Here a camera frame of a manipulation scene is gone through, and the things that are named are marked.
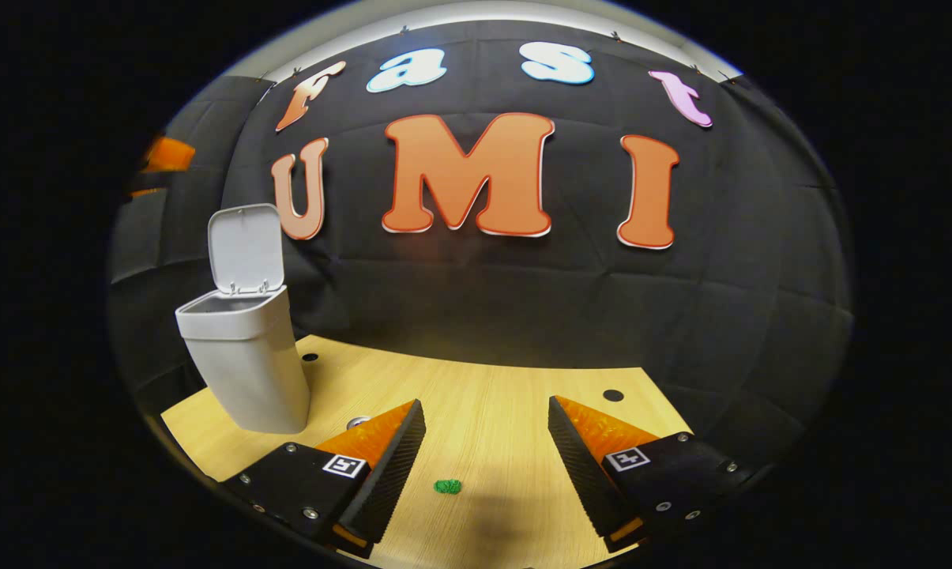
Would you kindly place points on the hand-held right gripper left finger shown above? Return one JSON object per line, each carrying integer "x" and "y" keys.
{"x": 381, "y": 482}

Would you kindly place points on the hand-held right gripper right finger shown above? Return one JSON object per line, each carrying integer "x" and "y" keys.
{"x": 586, "y": 474}

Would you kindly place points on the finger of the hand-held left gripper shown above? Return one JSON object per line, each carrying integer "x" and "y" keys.
{"x": 145, "y": 193}
{"x": 171, "y": 156}

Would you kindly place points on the metal pop can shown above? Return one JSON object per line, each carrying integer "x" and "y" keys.
{"x": 358, "y": 421}

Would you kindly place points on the green paper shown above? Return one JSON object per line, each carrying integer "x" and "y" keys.
{"x": 447, "y": 487}

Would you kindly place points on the white desktop garbage bin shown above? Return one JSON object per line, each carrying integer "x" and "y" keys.
{"x": 246, "y": 371}

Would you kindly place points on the wooden desktop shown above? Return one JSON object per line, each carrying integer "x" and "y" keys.
{"x": 483, "y": 395}

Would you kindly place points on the black backdrop cloth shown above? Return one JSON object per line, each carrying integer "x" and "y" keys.
{"x": 681, "y": 316}

